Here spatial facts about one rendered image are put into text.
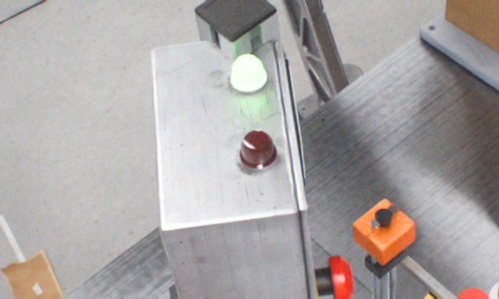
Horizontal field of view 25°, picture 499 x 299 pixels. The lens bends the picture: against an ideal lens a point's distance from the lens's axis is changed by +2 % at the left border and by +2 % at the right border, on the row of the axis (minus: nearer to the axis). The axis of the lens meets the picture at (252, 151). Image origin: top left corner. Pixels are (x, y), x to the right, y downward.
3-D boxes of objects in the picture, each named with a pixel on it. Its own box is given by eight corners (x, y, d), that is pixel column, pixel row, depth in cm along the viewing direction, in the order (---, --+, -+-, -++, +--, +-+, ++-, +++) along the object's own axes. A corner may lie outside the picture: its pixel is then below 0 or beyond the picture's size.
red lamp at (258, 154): (242, 175, 75) (238, 154, 73) (238, 145, 76) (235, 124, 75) (279, 169, 75) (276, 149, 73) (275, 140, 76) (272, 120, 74)
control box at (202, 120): (197, 365, 88) (158, 232, 73) (185, 191, 98) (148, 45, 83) (325, 347, 87) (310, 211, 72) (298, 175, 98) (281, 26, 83)
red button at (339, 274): (315, 291, 84) (355, 286, 84) (309, 249, 86) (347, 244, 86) (318, 316, 87) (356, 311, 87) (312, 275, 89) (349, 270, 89)
